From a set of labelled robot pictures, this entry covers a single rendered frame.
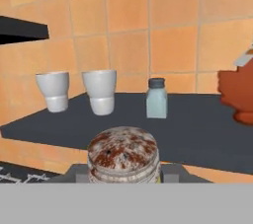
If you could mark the black hob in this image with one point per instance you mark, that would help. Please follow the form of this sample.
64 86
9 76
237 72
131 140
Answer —
19 172

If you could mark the black cabinet shelf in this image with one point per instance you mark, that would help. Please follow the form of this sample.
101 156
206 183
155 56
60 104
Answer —
19 29

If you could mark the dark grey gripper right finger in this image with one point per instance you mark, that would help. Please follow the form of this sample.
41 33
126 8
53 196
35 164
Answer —
176 172

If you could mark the white cup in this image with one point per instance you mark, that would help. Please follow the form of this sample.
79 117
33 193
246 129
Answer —
100 90
54 90

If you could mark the pale blue shaker grey cap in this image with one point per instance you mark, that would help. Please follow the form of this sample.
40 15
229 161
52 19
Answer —
156 99

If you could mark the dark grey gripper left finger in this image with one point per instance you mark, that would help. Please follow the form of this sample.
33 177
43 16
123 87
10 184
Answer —
75 174

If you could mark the orange-red condiment bottle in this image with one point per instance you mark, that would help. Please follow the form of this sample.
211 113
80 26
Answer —
238 89

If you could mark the dark grey cabinet shelf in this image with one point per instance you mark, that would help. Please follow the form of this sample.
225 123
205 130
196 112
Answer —
184 126

